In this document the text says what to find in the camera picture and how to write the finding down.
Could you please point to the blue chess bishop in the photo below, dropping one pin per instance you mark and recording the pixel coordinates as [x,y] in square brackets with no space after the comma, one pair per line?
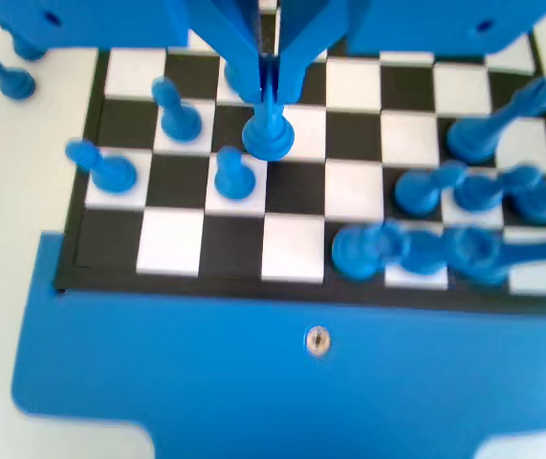
[471,141]

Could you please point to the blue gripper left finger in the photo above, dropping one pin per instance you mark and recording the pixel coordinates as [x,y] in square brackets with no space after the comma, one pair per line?
[241,43]

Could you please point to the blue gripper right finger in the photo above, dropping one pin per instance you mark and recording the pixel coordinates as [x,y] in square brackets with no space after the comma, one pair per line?
[301,38]

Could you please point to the blue board mount plate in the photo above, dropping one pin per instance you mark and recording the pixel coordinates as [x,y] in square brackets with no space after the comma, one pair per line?
[253,382]

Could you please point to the blue chess rook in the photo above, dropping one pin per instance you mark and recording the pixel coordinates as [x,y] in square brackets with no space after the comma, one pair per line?
[424,258]
[358,253]

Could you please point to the black white chessboard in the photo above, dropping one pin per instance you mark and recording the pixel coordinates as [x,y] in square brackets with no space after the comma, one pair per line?
[354,129]

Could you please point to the silver screw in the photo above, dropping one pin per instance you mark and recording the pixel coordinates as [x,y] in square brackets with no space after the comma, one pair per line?
[318,340]

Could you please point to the blue chess knight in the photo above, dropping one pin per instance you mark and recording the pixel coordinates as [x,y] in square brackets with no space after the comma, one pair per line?
[268,138]

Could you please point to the blue chess pawn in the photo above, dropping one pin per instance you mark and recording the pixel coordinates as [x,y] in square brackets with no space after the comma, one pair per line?
[28,51]
[16,86]
[179,124]
[538,208]
[478,193]
[413,193]
[112,174]
[234,181]

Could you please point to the blue chess king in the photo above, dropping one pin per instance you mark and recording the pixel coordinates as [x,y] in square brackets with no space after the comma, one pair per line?
[480,258]

